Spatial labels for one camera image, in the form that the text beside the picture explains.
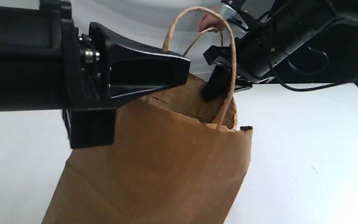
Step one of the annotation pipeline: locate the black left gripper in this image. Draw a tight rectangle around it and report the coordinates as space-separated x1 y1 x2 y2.
39 0 190 149

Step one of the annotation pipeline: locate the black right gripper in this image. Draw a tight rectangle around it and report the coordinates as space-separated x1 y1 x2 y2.
201 20 283 102

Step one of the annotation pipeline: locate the brown paper bag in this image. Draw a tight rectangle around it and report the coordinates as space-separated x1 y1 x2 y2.
42 58 253 224

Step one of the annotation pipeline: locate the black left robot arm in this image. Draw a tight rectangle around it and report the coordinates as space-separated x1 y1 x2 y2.
0 0 190 149

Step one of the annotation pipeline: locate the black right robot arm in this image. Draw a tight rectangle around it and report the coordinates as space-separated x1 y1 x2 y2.
201 0 358 102

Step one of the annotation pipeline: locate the person's hand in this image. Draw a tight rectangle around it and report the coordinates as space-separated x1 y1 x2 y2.
198 14 224 32

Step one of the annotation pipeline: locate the silver camera on bracket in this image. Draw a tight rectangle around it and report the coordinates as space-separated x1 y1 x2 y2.
210 0 254 31

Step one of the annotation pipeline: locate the black cable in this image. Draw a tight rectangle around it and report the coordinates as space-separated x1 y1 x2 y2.
257 0 358 92

